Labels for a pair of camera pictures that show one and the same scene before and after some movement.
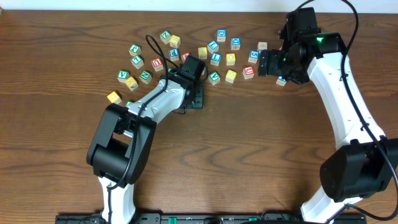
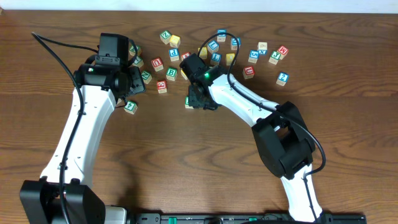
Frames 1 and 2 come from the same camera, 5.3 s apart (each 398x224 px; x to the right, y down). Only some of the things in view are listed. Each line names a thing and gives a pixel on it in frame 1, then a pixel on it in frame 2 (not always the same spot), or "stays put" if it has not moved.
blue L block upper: [212, 46] stays put
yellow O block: [230, 59] stays put
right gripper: [276, 56] → [194, 102]
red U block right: [248, 72] stays put
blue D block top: [221, 35] stays put
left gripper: [198, 97] → [137, 80]
